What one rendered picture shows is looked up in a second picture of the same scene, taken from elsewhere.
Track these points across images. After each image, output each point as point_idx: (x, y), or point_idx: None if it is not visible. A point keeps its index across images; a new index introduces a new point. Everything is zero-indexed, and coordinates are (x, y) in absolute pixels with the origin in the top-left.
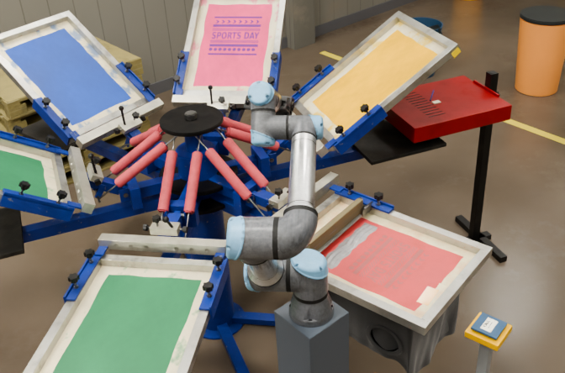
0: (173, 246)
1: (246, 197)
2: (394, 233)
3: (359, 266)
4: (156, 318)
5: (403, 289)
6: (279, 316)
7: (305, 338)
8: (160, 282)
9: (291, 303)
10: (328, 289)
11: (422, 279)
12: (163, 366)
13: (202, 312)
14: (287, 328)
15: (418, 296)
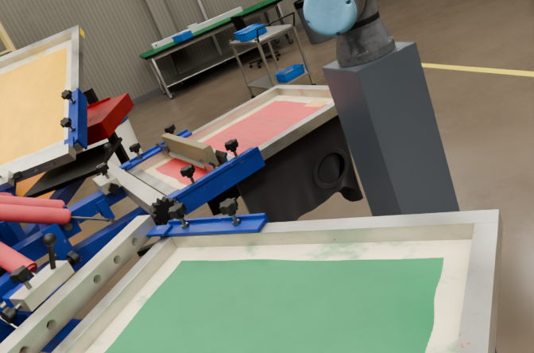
0: (91, 278)
1: (69, 215)
2: (218, 134)
3: (251, 142)
4: (239, 300)
5: (300, 115)
6: (366, 68)
7: (411, 50)
8: (147, 313)
9: (362, 43)
10: (274, 153)
11: (292, 110)
12: (367, 265)
13: (266, 228)
14: (384, 71)
15: (315, 107)
